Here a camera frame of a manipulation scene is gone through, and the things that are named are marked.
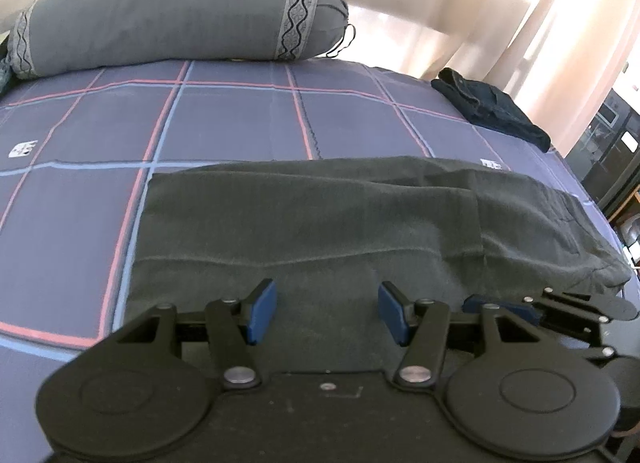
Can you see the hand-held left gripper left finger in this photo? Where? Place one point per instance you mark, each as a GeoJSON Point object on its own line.
{"type": "Point", "coordinates": [262, 310]}

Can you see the plaid blue bed sheet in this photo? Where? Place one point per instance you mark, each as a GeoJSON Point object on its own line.
{"type": "Point", "coordinates": [225, 123]}

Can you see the grey bolster pillow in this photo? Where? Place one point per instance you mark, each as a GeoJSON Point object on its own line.
{"type": "Point", "coordinates": [160, 18]}

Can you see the dark grey pants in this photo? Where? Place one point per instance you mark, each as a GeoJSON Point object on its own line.
{"type": "Point", "coordinates": [325, 223]}

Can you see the peach curtain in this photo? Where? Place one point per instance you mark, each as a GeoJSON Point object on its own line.
{"type": "Point", "coordinates": [575, 43]}

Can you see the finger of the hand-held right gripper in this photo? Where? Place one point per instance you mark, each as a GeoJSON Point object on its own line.
{"type": "Point", "coordinates": [475, 304]}
{"type": "Point", "coordinates": [600, 304]}

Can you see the dark blue jeans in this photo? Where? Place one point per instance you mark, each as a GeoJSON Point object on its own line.
{"type": "Point", "coordinates": [495, 110]}

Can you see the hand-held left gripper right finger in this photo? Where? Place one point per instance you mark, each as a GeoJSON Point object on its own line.
{"type": "Point", "coordinates": [392, 310]}

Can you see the dark cloth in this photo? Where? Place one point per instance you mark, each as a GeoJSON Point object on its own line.
{"type": "Point", "coordinates": [4, 73]}

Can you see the black glass cabinet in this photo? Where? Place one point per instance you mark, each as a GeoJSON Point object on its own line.
{"type": "Point", "coordinates": [610, 158]}

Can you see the sheer white curtain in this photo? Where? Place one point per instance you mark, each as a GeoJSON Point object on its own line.
{"type": "Point", "coordinates": [425, 3]}

